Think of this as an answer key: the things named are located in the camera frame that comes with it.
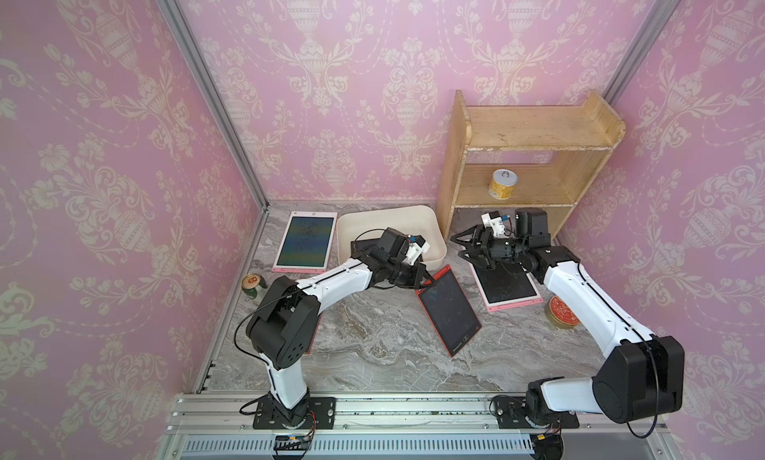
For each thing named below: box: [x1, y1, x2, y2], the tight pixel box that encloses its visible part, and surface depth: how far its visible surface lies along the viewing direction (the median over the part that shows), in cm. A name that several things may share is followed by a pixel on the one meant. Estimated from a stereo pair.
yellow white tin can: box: [488, 168, 519, 201], surface depth 93 cm
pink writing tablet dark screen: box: [469, 261, 544, 313], surface depth 96 cm
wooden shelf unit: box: [436, 90, 626, 239], surface depth 87 cm
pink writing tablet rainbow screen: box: [270, 211, 338, 274], surface depth 111 cm
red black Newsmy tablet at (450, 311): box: [415, 263, 484, 358], surface depth 86 cm
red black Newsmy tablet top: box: [304, 312, 323, 355], surface depth 89 cm
